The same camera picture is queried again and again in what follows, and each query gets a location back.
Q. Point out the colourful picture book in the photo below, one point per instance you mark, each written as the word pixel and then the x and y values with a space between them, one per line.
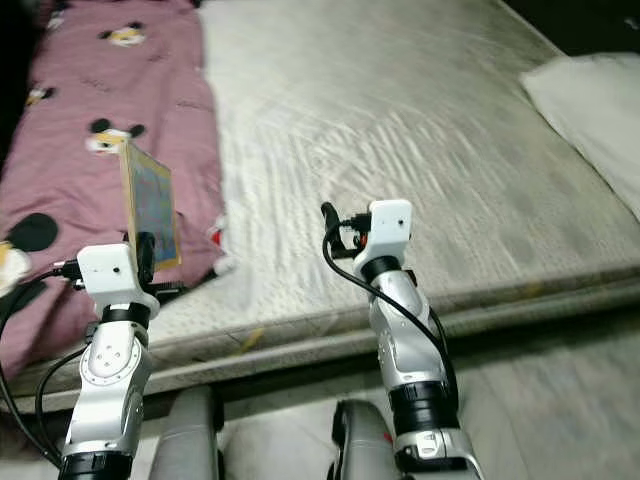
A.
pixel 150 200

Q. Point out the pink cartoon mouse blanket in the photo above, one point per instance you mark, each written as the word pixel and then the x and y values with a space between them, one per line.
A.
pixel 100 180

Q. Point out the cream pillow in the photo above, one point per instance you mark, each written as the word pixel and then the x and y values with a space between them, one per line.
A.
pixel 590 110

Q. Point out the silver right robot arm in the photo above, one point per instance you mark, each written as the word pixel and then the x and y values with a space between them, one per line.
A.
pixel 410 340

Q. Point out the white quilted mattress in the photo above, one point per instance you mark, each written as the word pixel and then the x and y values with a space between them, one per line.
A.
pixel 360 150

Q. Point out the silver robot left leg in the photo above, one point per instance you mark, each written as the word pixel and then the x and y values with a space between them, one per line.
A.
pixel 190 440

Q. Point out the silver robot leg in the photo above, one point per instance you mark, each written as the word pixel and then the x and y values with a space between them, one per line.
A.
pixel 360 450
pixel 190 440

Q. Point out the silver robot right leg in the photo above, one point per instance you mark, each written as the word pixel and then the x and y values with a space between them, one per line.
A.
pixel 360 450

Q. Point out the black tufted headboard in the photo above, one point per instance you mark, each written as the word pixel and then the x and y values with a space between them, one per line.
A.
pixel 590 20

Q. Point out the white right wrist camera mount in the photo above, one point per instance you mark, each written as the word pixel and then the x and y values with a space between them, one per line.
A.
pixel 390 225

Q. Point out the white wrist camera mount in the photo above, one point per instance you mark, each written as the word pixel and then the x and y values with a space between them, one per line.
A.
pixel 108 270
pixel 390 225

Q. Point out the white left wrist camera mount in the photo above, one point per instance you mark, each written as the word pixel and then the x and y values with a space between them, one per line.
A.
pixel 108 270

